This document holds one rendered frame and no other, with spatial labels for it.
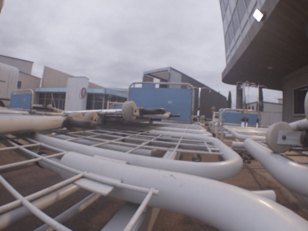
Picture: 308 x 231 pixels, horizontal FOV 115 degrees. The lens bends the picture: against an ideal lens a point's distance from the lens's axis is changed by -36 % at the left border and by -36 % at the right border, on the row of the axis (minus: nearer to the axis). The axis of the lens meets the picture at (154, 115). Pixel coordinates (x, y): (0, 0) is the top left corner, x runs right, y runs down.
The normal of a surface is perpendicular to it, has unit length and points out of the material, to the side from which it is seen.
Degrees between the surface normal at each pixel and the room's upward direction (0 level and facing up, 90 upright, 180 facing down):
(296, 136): 84
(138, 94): 90
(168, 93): 90
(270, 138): 90
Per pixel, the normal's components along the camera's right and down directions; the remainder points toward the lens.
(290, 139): -0.37, -0.13
